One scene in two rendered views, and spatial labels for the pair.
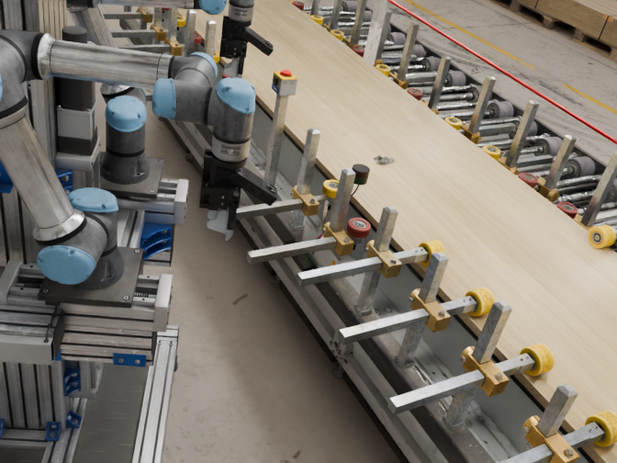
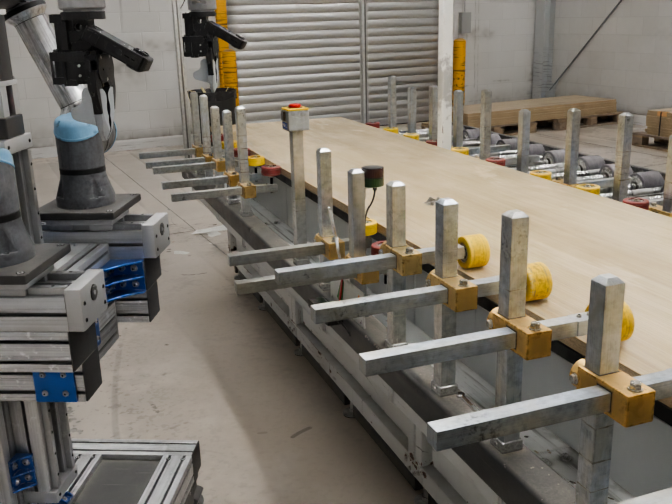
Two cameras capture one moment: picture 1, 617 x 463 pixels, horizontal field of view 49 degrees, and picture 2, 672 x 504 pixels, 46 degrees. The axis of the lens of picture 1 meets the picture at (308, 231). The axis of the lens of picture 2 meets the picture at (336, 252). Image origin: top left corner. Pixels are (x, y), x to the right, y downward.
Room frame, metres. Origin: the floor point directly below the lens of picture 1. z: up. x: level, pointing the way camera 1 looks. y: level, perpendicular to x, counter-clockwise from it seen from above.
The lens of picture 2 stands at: (-0.01, -0.54, 1.50)
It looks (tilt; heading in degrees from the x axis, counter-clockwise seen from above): 17 degrees down; 14
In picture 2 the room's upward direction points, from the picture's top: 2 degrees counter-clockwise
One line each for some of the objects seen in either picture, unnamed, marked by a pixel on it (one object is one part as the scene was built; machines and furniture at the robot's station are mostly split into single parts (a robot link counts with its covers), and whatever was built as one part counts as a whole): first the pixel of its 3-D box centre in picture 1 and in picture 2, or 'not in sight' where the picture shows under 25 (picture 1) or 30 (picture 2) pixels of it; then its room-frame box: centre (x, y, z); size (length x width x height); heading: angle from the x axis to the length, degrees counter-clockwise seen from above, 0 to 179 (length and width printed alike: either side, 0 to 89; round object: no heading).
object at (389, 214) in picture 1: (374, 268); (396, 278); (1.78, -0.23, 0.89); 0.03 x 0.03 x 0.48; 34
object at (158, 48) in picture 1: (157, 49); (200, 166); (3.34, 0.95, 0.84); 0.43 x 0.03 x 0.04; 124
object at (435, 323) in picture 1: (428, 309); (450, 289); (1.55, -0.39, 0.95); 0.13 x 0.06 x 0.05; 34
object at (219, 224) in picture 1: (219, 225); (88, 114); (1.19, 0.19, 1.35); 0.06 x 0.03 x 0.09; 100
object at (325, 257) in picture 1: (319, 252); (346, 296); (1.99, -0.05, 0.75); 0.26 x 0.01 x 0.10; 34
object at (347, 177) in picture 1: (335, 228); (357, 256); (1.98, -0.09, 0.87); 0.03 x 0.03 x 0.48; 34
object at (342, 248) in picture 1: (338, 238); (361, 267); (1.97, -0.11, 0.85); 0.13 x 0.06 x 0.05; 34
